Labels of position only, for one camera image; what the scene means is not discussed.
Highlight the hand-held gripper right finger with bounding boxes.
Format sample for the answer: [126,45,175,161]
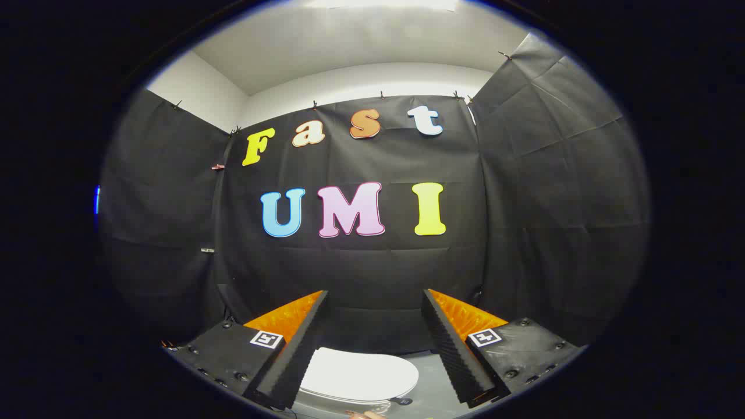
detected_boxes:
[421,289,584,409]

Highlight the white toilet lid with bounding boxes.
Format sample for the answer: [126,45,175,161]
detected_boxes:
[299,347,420,402]

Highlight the black backdrop cloth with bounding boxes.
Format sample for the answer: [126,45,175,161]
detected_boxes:
[99,32,650,357]

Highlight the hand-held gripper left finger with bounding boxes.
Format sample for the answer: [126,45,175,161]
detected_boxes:
[165,290,329,410]

